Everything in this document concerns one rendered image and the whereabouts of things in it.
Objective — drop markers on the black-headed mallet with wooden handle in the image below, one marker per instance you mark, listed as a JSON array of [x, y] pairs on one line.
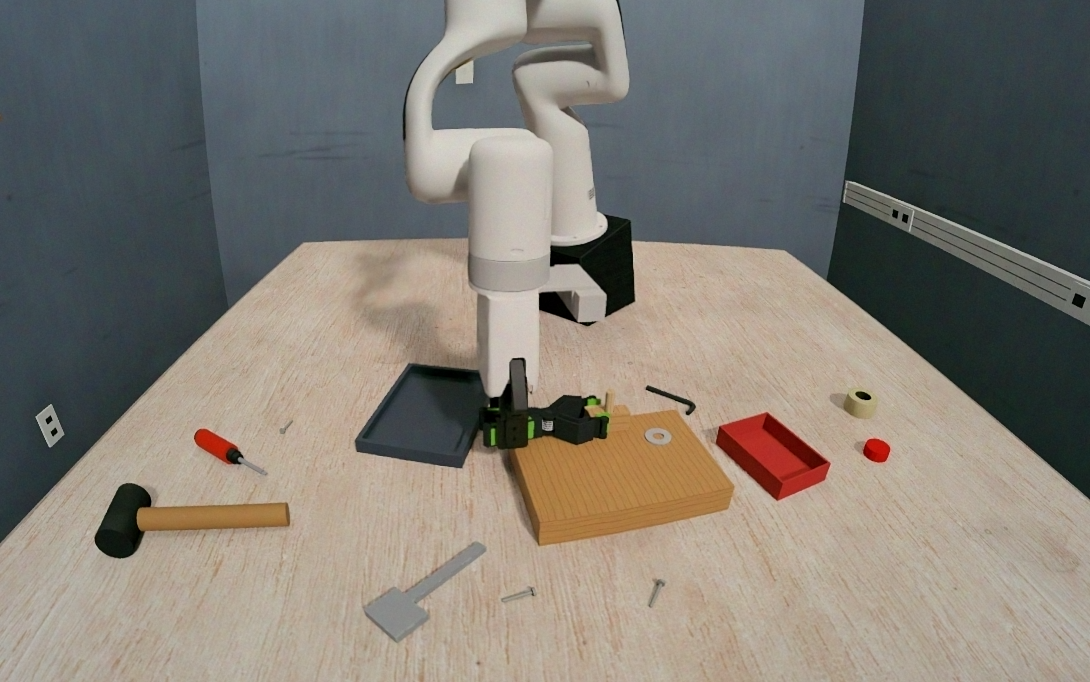
[[129, 513]]

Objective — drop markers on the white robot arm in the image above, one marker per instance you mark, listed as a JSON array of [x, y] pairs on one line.
[[508, 180]]

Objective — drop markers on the grey washer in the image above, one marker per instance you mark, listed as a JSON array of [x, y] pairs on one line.
[[649, 436]]

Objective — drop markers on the red-handled screwdriver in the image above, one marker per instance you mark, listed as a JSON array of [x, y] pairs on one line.
[[222, 449]]

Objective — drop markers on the red open tray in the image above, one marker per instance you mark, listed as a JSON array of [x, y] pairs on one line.
[[774, 445]]

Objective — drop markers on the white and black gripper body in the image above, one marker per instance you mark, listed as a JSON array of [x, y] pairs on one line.
[[506, 337]]

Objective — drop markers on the red round disc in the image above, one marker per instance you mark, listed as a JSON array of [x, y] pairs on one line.
[[876, 450]]

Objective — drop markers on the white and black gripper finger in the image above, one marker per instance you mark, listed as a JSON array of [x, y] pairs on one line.
[[494, 401], [512, 425]]

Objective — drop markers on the beige cylinder with hole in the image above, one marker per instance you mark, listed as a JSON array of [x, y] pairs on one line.
[[863, 407]]

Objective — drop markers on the black hex key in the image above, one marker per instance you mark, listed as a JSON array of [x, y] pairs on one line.
[[673, 397]]

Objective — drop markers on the small light wooden block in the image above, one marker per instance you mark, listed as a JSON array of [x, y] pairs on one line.
[[619, 419]]

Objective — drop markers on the black spring clamp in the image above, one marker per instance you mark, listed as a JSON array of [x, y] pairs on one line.
[[564, 427]]

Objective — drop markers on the light brown wooden bench board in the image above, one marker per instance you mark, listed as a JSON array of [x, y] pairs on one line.
[[618, 484]]

